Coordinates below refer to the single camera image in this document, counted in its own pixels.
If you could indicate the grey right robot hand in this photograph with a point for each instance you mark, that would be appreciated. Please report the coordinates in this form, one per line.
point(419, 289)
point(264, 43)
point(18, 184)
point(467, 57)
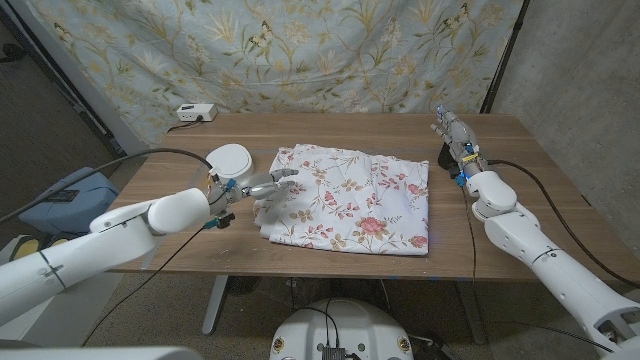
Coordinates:
point(462, 140)

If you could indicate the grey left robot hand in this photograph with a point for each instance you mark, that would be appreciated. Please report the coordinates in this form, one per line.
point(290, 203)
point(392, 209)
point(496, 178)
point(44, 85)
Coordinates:
point(260, 189)

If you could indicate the white red-flowered cloth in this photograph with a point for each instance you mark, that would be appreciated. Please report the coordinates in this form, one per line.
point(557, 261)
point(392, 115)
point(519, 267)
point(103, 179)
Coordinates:
point(350, 200)

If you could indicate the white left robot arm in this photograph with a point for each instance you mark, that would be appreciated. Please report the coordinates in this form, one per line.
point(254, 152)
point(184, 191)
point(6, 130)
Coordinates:
point(125, 235)

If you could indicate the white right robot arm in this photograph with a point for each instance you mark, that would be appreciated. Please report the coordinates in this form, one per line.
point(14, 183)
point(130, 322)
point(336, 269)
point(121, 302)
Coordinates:
point(550, 265)

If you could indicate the black cylindrical speaker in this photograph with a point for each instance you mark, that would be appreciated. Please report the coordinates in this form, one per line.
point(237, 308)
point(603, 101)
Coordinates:
point(443, 157)

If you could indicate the white round flat device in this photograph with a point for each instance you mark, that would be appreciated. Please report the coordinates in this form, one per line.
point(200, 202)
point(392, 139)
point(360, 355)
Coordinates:
point(230, 161)

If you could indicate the black backdrop stand pole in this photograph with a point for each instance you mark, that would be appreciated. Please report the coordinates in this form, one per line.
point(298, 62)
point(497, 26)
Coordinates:
point(502, 60)

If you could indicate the white power strip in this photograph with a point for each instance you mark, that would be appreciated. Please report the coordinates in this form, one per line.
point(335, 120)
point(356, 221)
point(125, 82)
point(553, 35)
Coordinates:
point(196, 112)

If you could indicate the white table leg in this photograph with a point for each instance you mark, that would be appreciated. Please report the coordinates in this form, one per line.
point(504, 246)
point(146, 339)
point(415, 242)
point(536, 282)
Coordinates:
point(215, 305)

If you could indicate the pale blue floral backdrop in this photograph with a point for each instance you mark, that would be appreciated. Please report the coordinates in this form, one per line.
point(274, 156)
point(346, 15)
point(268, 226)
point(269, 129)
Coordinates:
point(300, 50)

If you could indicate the white robot torso base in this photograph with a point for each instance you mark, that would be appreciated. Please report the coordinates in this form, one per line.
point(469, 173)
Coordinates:
point(345, 325)

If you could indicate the grey table leg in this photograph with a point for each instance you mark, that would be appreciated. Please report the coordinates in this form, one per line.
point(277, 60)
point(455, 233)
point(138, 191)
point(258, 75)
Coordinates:
point(472, 315)

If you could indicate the blue box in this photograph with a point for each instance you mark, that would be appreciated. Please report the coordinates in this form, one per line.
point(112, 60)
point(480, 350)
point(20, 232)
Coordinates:
point(75, 210)

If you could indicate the small black device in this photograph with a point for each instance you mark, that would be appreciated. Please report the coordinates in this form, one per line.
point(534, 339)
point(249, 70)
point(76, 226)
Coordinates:
point(62, 195)

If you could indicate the white floor platform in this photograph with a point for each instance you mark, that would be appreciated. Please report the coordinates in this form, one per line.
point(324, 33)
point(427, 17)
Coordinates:
point(85, 315)

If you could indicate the yellow and black item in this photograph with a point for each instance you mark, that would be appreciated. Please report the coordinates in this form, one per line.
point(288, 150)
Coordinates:
point(27, 246)

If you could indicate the black slanted wall rail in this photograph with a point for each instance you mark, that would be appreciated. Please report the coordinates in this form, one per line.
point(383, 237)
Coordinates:
point(75, 102)

